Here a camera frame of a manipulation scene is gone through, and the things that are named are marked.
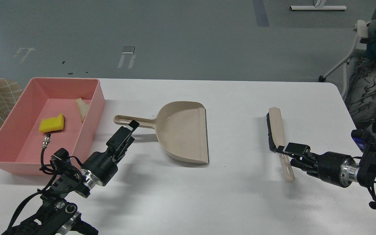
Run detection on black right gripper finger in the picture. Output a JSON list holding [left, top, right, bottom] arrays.
[[290, 159, 319, 178], [275, 142, 317, 162]]

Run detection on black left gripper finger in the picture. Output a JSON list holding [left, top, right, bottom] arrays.
[[106, 126, 130, 154], [111, 120, 140, 164]]

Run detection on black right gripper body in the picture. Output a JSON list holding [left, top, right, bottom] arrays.
[[315, 152, 359, 188]]

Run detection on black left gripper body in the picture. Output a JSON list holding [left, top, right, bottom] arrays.
[[81, 151, 118, 186]]

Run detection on beige hand brush black bristles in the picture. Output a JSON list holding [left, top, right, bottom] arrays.
[[266, 107, 295, 183]]

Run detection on beige plastic dustpan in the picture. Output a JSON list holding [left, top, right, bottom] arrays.
[[113, 101, 210, 164]]

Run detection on beige foam strip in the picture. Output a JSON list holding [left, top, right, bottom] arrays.
[[75, 98, 89, 122]]

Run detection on yellow sponge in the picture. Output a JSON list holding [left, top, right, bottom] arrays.
[[39, 113, 65, 133]]

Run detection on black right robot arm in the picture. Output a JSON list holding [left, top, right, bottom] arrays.
[[266, 107, 376, 210]]

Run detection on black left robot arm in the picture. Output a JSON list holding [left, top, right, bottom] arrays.
[[3, 120, 140, 235]]

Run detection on pink plastic bin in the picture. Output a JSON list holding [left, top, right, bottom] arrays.
[[0, 78, 105, 175]]

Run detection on white office chair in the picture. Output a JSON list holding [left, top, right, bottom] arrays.
[[318, 8, 376, 98]]

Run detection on white desk base bar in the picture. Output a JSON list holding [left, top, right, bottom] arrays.
[[290, 6, 347, 11]]

